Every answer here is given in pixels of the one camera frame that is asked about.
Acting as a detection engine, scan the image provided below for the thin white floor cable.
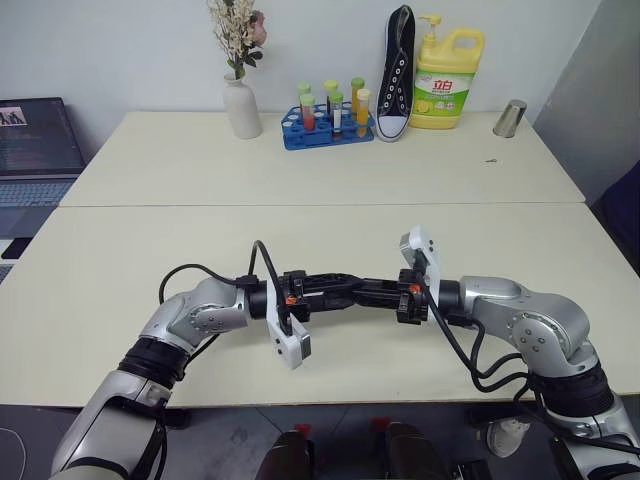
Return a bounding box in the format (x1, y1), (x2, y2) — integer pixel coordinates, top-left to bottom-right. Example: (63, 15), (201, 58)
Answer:
(0, 426), (27, 464)

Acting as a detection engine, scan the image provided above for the steel cup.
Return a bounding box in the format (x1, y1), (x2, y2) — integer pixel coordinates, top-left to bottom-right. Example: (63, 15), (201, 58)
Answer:
(492, 98), (529, 139)

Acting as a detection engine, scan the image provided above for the white object under table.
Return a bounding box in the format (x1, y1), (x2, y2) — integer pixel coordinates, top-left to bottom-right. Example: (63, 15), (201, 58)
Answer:
(478, 418), (532, 457)

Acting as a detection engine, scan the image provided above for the yellow dish soap bottle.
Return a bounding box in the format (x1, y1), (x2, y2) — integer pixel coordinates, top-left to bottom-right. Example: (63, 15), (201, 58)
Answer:
(409, 13), (487, 131)

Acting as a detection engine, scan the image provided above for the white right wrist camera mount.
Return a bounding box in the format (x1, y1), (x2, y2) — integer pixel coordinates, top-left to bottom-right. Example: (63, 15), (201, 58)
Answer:
(398, 225), (442, 311)

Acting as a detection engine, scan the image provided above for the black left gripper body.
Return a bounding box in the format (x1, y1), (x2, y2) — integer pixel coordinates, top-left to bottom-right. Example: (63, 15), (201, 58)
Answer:
(277, 269), (326, 324)

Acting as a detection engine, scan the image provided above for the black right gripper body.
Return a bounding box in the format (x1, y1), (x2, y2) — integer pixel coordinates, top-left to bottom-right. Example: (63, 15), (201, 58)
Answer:
(396, 268), (430, 325)

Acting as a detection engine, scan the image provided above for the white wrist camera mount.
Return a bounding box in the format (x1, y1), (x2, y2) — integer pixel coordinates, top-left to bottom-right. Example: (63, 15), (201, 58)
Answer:
(264, 279), (314, 371)
(398, 225), (442, 311)

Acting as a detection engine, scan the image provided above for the open grey laptop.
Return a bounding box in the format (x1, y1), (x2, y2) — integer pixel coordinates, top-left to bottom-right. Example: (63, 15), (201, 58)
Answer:
(0, 96), (87, 239)

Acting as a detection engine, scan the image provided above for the dried flower bouquet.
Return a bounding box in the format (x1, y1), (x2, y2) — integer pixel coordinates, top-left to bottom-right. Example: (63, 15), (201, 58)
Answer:
(206, 0), (269, 81)

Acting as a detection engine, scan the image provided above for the green-capped tube, red liquid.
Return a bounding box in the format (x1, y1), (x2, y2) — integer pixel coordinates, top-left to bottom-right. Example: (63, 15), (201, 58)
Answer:
(299, 93), (316, 132)

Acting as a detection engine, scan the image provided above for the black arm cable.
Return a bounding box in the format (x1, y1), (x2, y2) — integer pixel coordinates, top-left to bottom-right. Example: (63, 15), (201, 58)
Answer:
(158, 239), (296, 337)
(422, 287), (640, 451)

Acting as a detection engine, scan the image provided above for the dark rounded shape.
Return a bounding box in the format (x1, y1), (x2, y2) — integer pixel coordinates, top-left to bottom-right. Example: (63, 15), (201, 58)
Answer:
(258, 423), (318, 480)
(372, 417), (445, 480)

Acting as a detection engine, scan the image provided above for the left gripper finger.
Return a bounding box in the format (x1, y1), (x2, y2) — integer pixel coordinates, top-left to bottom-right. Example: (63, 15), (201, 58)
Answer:
(304, 272), (360, 294)
(322, 292), (364, 314)

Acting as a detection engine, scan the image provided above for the green-capped tube, orange liquid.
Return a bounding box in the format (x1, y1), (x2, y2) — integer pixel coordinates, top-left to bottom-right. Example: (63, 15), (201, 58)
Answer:
(350, 76), (366, 117)

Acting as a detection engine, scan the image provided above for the black canvas sneaker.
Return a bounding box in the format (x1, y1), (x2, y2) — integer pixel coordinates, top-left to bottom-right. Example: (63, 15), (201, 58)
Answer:
(374, 4), (419, 144)

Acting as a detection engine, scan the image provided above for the blue test tube rack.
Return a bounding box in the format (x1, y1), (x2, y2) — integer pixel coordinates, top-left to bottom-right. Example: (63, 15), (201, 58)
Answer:
(281, 110), (376, 151)

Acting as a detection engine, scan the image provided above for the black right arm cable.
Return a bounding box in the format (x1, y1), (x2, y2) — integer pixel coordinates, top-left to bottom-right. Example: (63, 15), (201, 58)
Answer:
(422, 287), (640, 451)

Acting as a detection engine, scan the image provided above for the yellow-green-capped empty tube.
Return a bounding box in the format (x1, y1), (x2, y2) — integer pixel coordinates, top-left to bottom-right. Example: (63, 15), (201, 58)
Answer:
(322, 79), (340, 117)

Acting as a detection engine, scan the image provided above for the yellow-capped tube, orange liquid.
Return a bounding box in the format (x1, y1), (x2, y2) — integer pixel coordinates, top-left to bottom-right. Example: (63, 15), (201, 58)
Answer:
(354, 88), (372, 137)

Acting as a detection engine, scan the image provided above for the green-capped tube, white label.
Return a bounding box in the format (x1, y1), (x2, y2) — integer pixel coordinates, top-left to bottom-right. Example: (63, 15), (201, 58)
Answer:
(328, 91), (346, 137)

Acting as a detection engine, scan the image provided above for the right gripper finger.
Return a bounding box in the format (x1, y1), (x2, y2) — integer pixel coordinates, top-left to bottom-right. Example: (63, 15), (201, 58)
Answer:
(357, 277), (401, 294)
(352, 292), (400, 309)

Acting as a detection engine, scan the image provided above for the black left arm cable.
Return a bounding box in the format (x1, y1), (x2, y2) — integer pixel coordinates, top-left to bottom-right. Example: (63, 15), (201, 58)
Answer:
(158, 239), (296, 337)

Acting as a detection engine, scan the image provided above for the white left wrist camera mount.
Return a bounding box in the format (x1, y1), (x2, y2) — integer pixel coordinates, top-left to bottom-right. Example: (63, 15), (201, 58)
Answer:
(264, 279), (314, 371)

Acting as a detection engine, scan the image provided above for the dark blue chair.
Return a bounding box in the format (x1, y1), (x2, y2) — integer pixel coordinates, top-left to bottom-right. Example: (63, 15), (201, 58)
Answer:
(596, 168), (640, 279)

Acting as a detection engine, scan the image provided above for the white ceramic vase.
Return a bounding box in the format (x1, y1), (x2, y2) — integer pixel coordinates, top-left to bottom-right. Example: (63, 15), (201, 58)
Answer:
(222, 72), (264, 140)

